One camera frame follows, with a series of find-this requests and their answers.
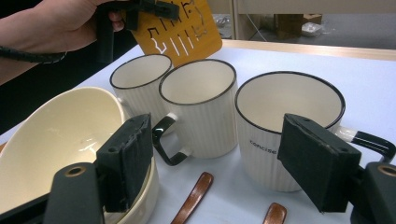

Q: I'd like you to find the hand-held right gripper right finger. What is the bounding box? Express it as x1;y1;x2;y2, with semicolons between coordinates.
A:
276;113;363;214

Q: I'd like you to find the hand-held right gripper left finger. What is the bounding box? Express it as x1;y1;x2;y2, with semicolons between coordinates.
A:
94;113;154;213

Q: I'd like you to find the square wooden cutout coaster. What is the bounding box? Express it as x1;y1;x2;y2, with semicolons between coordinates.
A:
130;0;223;68

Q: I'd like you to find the brown wooden spoon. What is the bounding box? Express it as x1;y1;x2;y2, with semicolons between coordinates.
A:
262;203;288;224
170;171;215;224

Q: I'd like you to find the white ribbed black-rimmed mug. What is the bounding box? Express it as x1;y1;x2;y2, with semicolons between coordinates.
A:
233;70;396;193
109;53;174;136
152;58;239;167

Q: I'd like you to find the white table mat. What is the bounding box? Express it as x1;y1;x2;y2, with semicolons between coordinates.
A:
0;45;396;224

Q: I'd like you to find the brown cardboard box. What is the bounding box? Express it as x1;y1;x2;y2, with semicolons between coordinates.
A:
274;13;304;40

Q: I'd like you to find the small white packet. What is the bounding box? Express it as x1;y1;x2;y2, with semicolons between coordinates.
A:
301;21;325;37

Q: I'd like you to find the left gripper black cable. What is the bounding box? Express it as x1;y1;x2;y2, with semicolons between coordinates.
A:
0;46;68;64

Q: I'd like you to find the white floor cable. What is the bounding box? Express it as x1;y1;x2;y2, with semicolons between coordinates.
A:
245;13;266;42

